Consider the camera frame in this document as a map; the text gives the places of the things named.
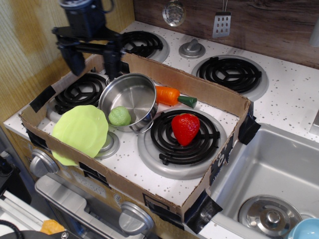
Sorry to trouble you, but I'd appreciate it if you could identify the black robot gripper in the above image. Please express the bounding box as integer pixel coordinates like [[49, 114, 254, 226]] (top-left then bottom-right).
[[52, 0, 125, 80]]

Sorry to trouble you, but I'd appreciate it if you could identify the light green toy broccoli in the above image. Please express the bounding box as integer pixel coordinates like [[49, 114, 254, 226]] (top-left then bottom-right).
[[108, 106, 131, 126]]

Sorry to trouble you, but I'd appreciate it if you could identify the front left black burner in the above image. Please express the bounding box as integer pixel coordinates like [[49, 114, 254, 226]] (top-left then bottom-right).
[[46, 72, 109, 123]]

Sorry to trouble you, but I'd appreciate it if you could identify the black burner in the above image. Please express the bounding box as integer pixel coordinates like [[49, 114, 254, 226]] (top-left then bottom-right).
[[138, 108, 227, 180], [191, 55, 269, 102], [122, 31, 169, 63], [46, 72, 109, 123]]

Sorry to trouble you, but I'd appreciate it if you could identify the stainless steel toy pot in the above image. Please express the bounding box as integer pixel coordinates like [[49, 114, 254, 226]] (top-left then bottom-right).
[[98, 73, 158, 134]]

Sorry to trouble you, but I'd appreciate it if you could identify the rear left black burner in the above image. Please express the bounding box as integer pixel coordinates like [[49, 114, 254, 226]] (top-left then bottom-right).
[[122, 31, 169, 63]]

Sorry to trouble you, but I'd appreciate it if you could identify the light green plastic plate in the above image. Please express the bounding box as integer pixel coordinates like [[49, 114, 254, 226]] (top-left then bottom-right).
[[52, 105, 109, 158]]

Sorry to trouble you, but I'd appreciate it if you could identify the orange toy carrot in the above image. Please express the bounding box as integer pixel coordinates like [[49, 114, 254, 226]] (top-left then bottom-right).
[[156, 86, 197, 108]]

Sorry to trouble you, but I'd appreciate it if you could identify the small silver stovetop disc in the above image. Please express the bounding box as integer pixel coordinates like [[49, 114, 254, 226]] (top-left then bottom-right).
[[95, 131, 120, 160]]

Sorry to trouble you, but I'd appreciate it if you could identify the hanging silver strainer ladle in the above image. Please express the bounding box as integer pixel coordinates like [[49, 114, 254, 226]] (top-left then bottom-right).
[[162, 0, 186, 27]]

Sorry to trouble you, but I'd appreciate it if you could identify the silver stovetop knob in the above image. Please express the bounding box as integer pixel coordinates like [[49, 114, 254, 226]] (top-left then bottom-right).
[[179, 39, 206, 59]]

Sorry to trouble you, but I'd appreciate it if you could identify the red toy strawberry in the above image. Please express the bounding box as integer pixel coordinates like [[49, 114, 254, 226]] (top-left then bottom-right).
[[171, 113, 200, 146]]

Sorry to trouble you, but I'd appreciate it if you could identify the left silver oven knob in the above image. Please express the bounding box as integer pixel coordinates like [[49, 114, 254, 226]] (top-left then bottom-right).
[[29, 149, 59, 177]]

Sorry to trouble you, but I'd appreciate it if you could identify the silver oven knob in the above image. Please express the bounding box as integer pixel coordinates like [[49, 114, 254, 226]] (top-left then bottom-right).
[[119, 201, 155, 236], [29, 149, 59, 177]]

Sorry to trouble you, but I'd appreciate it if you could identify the hanging silver slotted spatula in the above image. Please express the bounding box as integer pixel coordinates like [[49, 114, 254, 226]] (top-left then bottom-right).
[[212, 0, 231, 38]]

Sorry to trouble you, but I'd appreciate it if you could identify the front right black burner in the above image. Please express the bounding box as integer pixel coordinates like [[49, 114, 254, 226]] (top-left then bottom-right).
[[138, 108, 227, 180]]

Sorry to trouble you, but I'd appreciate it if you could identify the rear right black burner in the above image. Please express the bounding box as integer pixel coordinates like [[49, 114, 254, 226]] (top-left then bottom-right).
[[191, 55, 269, 102]]

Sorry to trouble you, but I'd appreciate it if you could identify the brown cardboard fence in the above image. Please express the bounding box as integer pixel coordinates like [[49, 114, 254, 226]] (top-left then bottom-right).
[[19, 54, 260, 234]]

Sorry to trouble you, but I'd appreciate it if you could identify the right silver oven knob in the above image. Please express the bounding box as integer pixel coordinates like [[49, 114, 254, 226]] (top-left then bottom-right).
[[119, 201, 155, 236]]

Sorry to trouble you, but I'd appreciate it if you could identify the orange cloth piece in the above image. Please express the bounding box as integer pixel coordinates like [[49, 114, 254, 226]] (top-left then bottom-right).
[[40, 219, 65, 235]]

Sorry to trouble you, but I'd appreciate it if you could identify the silver toy sink basin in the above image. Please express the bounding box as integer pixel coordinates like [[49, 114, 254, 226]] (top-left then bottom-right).
[[211, 124, 319, 239]]

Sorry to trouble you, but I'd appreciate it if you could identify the steel pot lid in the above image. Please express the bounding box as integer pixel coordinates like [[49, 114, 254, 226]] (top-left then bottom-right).
[[237, 195, 303, 239]]

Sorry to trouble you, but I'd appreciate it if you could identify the light blue bowl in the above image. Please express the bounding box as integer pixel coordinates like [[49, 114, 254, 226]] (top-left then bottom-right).
[[287, 218, 319, 239]]

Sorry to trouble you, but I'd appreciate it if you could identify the silver oven door handle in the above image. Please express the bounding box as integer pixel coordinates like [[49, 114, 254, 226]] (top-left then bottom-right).
[[35, 176, 145, 239]]

